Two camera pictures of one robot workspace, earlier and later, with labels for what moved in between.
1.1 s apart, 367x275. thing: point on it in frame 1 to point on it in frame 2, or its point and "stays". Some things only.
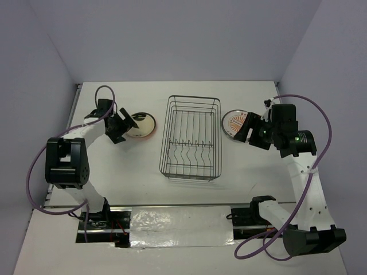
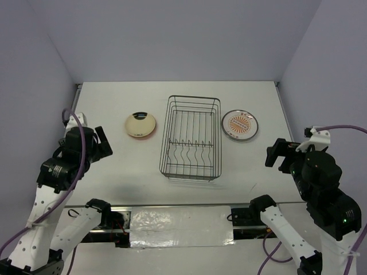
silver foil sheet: [154, 227] stays
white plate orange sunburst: [233, 121] stays
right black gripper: [253, 121] to [291, 147]
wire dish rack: [191, 147] stays
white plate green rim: [233, 121] stays
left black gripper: [116, 136] to [102, 149]
